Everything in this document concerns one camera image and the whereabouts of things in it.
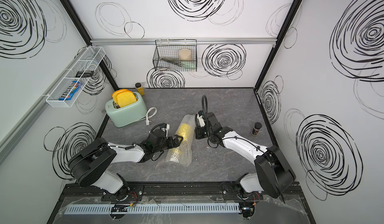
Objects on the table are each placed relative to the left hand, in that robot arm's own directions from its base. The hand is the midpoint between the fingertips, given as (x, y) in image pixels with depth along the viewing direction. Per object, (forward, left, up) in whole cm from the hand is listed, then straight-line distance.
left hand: (178, 139), depth 89 cm
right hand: (+3, -10, +7) cm, 13 cm away
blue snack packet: (+8, +49, +31) cm, 59 cm away
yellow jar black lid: (+39, +33, +3) cm, 51 cm away
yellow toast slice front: (+18, +33, +16) cm, 41 cm away
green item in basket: (+41, -5, +25) cm, 48 cm away
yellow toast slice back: (+18, +38, +19) cm, 46 cm away
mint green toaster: (+11, +31, +10) cm, 34 cm away
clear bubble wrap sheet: (-9, -3, +1) cm, 10 cm away
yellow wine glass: (+4, -3, +4) cm, 6 cm away
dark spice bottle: (+6, -47, +5) cm, 47 cm away
